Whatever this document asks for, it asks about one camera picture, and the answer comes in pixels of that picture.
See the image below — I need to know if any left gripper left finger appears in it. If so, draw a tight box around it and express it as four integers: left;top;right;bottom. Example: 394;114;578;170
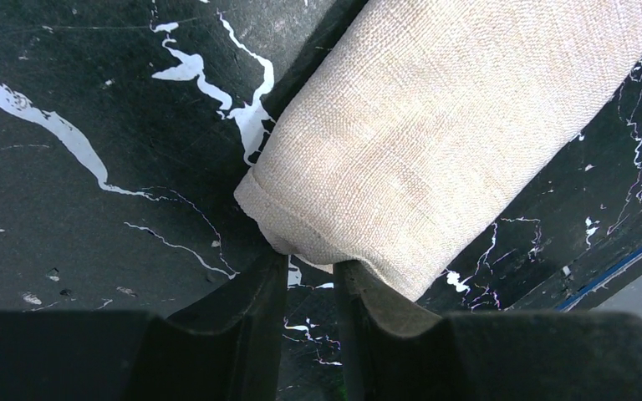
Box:
0;255;287;400

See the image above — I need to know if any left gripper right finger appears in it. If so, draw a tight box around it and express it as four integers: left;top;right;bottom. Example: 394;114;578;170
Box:
334;261;642;400

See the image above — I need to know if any beige cloth napkin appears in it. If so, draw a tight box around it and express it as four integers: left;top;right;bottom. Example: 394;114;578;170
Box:
234;1;642;301

